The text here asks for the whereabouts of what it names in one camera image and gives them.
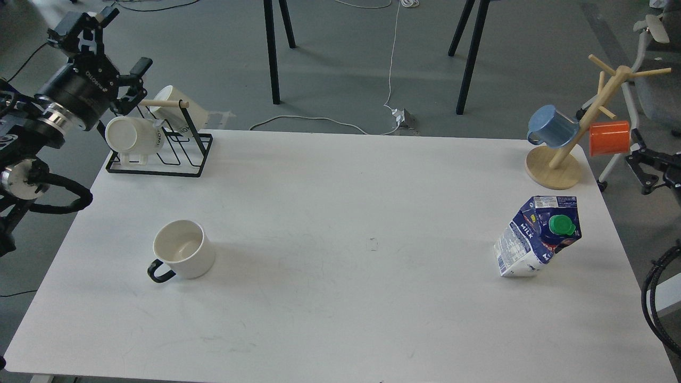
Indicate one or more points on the orange mug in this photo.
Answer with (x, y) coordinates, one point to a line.
(610, 137)

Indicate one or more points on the white mug on rack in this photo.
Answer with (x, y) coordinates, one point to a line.
(174, 114)
(135, 139)

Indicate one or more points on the blue milk carton green cap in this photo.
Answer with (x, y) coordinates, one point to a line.
(543, 226)

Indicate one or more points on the blue mug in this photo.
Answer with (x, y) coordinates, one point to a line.
(551, 127)

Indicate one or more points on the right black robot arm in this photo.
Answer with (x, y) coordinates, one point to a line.
(655, 169)

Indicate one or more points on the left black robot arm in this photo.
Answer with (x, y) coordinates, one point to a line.
(28, 185)

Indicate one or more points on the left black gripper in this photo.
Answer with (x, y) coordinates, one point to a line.
(89, 83)

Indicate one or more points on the grey power adapter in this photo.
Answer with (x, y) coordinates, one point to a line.
(403, 118)

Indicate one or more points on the white mug with black handle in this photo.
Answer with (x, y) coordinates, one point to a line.
(182, 249)

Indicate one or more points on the black wire dish rack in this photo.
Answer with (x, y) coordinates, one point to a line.
(181, 156)

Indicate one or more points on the white mug front on rack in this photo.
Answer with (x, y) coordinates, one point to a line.
(135, 139)

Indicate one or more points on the white mug rear on rack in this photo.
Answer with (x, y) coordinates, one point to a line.
(174, 114)

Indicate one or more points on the wooden mug tree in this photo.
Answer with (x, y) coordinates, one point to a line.
(556, 168)

